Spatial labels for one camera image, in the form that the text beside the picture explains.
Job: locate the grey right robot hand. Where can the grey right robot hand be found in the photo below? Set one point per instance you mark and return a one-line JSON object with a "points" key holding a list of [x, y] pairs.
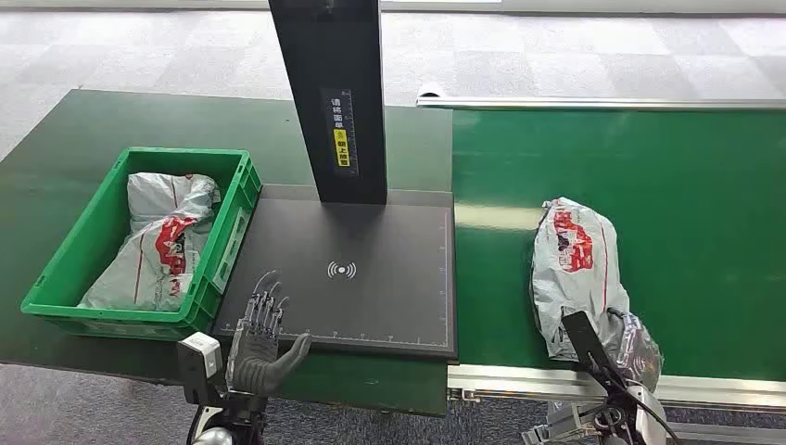
{"points": [[638, 353]]}

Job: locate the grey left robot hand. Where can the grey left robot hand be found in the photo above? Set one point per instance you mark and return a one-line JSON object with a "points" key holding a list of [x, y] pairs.
{"points": [[258, 362]]}

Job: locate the grey package with red print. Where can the grey package with red print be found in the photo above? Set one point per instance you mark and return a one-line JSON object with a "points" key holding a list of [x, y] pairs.
{"points": [[577, 270], [159, 245]]}

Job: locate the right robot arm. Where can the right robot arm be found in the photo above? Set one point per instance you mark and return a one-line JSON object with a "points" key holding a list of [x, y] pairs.
{"points": [[651, 420]]}

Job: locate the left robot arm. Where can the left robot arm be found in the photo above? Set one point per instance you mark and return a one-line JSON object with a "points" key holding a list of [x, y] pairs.
{"points": [[227, 424]]}

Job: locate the green conveyor belt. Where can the green conveyor belt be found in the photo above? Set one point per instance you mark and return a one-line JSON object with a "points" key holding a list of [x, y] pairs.
{"points": [[688, 233]]}

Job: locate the green plastic crate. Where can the green plastic crate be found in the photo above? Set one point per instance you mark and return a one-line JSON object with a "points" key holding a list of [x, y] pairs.
{"points": [[240, 203]]}

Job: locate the black yellow column label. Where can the black yellow column label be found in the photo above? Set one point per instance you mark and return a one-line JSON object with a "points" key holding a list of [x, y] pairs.
{"points": [[342, 135]]}

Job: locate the black scanner column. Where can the black scanner column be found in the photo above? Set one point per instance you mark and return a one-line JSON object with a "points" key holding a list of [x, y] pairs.
{"points": [[331, 61]]}

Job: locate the black right wrist bracket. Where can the black right wrist bracket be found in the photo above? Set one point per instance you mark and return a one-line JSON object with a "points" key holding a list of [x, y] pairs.
{"points": [[586, 341]]}

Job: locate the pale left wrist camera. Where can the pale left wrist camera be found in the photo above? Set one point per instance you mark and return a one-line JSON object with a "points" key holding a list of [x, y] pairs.
{"points": [[199, 362]]}

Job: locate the silver conveyor side rail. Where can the silver conveyor side rail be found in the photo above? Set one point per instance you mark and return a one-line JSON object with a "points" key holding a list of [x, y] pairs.
{"points": [[602, 103], [522, 384]]}

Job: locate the black scanner base plate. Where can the black scanner base plate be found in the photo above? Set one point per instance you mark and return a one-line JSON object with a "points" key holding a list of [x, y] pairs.
{"points": [[381, 307]]}

